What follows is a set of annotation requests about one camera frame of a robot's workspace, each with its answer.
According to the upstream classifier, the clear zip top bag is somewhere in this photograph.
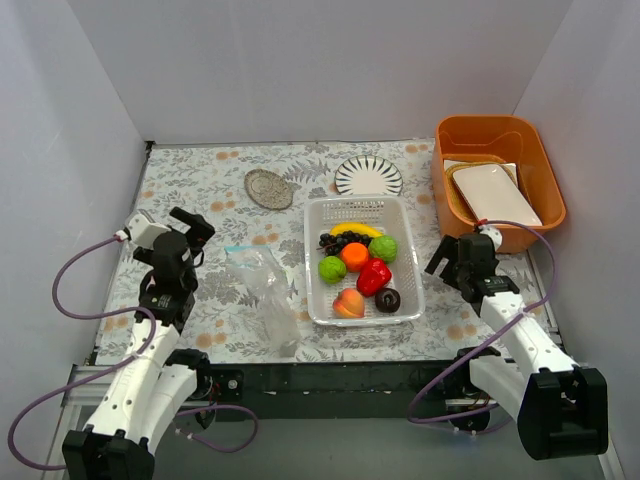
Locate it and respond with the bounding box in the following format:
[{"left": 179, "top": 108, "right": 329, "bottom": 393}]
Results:
[{"left": 225, "top": 245, "right": 301, "bottom": 358}]

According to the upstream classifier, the red bell pepper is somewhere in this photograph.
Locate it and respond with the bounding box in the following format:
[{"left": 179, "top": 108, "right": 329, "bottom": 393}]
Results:
[{"left": 356, "top": 258, "right": 392, "bottom": 297}]

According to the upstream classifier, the peach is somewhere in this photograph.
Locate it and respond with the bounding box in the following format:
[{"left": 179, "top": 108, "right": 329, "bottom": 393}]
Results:
[{"left": 333, "top": 288, "right": 365, "bottom": 319}]

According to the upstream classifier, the black grape bunch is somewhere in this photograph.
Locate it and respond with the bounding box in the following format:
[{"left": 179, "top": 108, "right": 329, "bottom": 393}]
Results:
[{"left": 317, "top": 230, "right": 372, "bottom": 256}]

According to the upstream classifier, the small green fruit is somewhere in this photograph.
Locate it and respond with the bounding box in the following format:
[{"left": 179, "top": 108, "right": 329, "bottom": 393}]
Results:
[{"left": 318, "top": 256, "right": 347, "bottom": 284}]

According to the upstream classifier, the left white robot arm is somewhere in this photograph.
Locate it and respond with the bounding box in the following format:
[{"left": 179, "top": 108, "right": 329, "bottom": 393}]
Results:
[{"left": 62, "top": 207, "right": 215, "bottom": 479}]

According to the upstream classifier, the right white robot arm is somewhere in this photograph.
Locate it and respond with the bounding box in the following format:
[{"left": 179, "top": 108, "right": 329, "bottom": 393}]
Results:
[{"left": 425, "top": 225, "right": 609, "bottom": 460}]

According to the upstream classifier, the large green custard apple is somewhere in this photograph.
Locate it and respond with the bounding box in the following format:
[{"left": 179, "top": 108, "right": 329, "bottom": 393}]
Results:
[{"left": 368, "top": 235, "right": 398, "bottom": 264}]

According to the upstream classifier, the floral tablecloth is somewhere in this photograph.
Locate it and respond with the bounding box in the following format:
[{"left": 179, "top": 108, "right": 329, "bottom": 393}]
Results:
[{"left": 136, "top": 139, "right": 492, "bottom": 363}]

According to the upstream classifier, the dark purple mangosteen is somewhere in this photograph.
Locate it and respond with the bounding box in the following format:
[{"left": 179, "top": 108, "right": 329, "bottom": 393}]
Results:
[{"left": 374, "top": 288, "right": 401, "bottom": 313}]

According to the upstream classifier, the white rectangular plate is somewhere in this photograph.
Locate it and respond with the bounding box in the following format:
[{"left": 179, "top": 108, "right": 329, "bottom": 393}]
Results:
[{"left": 451, "top": 163, "right": 542, "bottom": 227}]

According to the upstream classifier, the yellow banana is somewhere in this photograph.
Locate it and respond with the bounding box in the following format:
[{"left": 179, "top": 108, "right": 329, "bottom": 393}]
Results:
[{"left": 329, "top": 222, "right": 383, "bottom": 238}]

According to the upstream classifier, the speckled grey oval dish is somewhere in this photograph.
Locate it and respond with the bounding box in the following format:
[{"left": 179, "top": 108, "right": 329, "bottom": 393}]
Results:
[{"left": 244, "top": 169, "right": 293, "bottom": 210}]

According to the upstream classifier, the white plastic basket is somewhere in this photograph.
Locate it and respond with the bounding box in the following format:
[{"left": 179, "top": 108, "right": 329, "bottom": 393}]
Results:
[{"left": 304, "top": 195, "right": 425, "bottom": 327}]

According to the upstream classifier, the orange fruit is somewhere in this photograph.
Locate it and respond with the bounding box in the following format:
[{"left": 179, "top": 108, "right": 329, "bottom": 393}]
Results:
[{"left": 339, "top": 242, "right": 370, "bottom": 272}]

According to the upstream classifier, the blue striped round plate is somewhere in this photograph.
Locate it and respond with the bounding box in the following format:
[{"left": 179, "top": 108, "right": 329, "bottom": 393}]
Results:
[{"left": 334, "top": 155, "right": 403, "bottom": 196}]

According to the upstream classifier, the orange plastic bin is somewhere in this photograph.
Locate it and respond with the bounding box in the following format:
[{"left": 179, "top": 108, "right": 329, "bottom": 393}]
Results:
[{"left": 431, "top": 115, "right": 566, "bottom": 237}]

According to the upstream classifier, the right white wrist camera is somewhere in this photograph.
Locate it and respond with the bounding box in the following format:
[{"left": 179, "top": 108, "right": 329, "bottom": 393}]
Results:
[{"left": 476, "top": 224, "right": 503, "bottom": 250}]

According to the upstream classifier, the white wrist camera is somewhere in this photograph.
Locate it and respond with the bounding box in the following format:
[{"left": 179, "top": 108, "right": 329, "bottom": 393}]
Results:
[
  {"left": 476, "top": 224, "right": 503, "bottom": 250},
  {"left": 115, "top": 210, "right": 170, "bottom": 249}
]

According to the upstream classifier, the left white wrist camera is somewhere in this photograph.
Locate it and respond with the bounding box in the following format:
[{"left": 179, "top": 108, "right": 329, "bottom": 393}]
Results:
[{"left": 115, "top": 210, "right": 170, "bottom": 249}]

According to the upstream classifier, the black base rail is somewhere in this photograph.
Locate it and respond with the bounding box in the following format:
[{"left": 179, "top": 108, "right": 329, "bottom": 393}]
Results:
[{"left": 199, "top": 360, "right": 501, "bottom": 421}]

